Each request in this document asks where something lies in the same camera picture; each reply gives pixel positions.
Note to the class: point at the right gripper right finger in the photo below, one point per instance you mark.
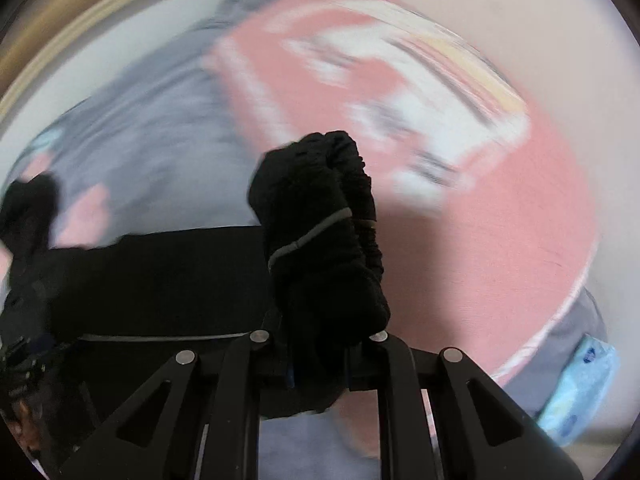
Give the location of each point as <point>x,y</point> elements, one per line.
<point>442,417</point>

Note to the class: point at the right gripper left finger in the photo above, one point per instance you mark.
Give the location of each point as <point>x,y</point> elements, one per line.
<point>172,410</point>

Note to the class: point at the black hooded jacket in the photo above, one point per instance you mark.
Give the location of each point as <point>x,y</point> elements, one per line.
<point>308,272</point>

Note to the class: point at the blue tissue pack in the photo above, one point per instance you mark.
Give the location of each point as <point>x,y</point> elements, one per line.
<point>581,388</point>

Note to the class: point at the pink patterned pillow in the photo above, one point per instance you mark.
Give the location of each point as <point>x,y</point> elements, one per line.
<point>485,220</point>

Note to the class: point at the grey floral bed quilt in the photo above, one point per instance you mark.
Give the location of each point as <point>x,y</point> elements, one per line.
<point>158,150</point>

